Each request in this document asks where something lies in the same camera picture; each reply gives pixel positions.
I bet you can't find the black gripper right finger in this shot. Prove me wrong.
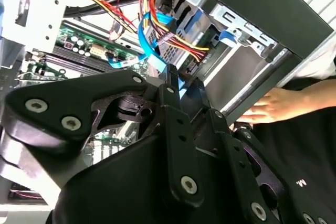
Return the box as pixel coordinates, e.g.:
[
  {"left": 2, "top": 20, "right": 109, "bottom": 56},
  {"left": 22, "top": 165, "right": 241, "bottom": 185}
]
[{"left": 194, "top": 77, "right": 330, "bottom": 224}]

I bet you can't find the person's right hand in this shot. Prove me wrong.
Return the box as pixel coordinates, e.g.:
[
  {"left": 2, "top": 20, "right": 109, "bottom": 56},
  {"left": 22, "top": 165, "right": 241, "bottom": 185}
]
[{"left": 240, "top": 87, "right": 315, "bottom": 125}]

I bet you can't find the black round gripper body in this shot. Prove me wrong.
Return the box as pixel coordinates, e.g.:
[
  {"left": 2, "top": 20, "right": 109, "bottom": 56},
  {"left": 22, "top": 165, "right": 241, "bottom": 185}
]
[{"left": 47, "top": 119, "right": 247, "bottom": 224}]

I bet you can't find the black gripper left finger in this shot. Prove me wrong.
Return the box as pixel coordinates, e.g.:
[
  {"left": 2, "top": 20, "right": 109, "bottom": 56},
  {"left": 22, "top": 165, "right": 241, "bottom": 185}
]
[{"left": 2, "top": 63, "right": 205, "bottom": 208}]

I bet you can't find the red orange yellow power wire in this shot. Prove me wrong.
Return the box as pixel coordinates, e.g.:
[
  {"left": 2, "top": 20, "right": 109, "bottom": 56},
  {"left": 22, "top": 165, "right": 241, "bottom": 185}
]
[{"left": 140, "top": 0, "right": 211, "bottom": 63}]

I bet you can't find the light blue data wire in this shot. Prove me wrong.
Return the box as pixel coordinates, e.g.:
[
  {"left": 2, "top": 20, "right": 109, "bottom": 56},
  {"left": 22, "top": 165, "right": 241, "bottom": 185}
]
[{"left": 136, "top": 11, "right": 188, "bottom": 98}]

